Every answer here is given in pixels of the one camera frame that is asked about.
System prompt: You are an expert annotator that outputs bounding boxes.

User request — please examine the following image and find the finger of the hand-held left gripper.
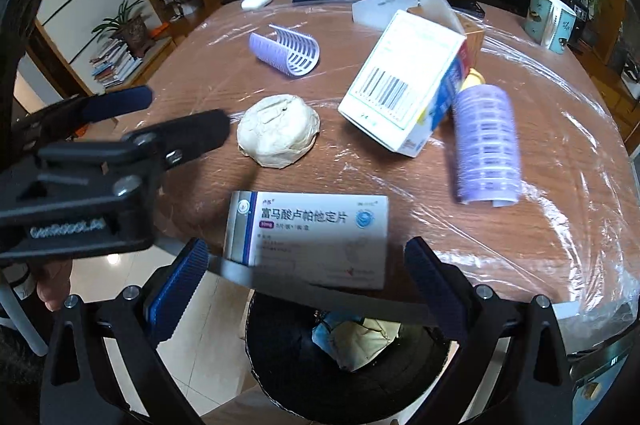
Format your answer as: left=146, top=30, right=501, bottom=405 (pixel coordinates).
left=15, top=86, right=154, bottom=144
left=125, top=109, right=231, bottom=168

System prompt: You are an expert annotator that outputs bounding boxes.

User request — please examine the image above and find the beige crumpled wrapper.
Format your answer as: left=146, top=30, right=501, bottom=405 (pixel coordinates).
left=312, top=315, right=403, bottom=373

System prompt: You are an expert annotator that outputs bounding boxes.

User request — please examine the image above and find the yellow plastic cup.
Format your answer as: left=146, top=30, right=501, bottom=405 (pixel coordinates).
left=460, top=69, right=486, bottom=93

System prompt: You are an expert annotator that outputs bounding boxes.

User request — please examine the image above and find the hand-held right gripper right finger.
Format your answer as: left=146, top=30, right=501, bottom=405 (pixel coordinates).
left=390, top=236, right=586, bottom=425

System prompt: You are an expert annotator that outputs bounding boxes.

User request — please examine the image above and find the white paper ball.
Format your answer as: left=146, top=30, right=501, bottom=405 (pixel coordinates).
left=236, top=94, right=322, bottom=168

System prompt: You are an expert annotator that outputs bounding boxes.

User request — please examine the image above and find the white medicine box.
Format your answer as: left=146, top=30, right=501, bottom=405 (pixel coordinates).
left=222, top=191, right=390, bottom=291

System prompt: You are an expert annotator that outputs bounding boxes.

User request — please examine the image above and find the black trash bin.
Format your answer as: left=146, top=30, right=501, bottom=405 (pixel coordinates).
left=244, top=290, right=453, bottom=412

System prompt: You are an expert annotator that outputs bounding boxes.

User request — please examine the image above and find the large white barcode box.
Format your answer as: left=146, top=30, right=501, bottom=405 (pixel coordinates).
left=338, top=0, right=471, bottom=158

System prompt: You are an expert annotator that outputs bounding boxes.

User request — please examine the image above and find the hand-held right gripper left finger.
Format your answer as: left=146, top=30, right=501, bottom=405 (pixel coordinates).
left=39, top=237, right=211, bottom=425

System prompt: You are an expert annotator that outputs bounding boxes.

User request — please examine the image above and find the clear plastic table cover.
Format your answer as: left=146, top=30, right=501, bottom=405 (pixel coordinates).
left=145, top=0, right=640, bottom=336

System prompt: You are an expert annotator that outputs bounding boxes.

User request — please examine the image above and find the white translucent container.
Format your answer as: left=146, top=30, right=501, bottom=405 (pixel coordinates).
left=351, top=0, right=421, bottom=28

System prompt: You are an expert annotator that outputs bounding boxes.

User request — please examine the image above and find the person's left hand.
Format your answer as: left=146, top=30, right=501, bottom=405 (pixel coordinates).
left=36, top=272, right=73, bottom=313

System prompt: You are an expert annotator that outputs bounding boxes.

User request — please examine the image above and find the potted plant with long leaves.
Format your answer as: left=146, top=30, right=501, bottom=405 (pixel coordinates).
left=91, top=0, right=153, bottom=56

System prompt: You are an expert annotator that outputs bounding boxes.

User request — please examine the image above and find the round purple hair roller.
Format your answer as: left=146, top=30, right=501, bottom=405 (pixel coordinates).
left=451, top=84, right=523, bottom=208

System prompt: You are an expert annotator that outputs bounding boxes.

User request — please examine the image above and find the stack of books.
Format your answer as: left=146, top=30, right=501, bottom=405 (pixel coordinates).
left=89, top=39, right=146, bottom=93

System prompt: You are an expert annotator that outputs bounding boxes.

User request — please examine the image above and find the white and teal mug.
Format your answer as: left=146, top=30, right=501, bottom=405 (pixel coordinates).
left=524, top=0, right=578, bottom=53

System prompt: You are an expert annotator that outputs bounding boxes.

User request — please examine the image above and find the brown cardboard box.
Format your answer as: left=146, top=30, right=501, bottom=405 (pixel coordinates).
left=457, top=17, right=487, bottom=70

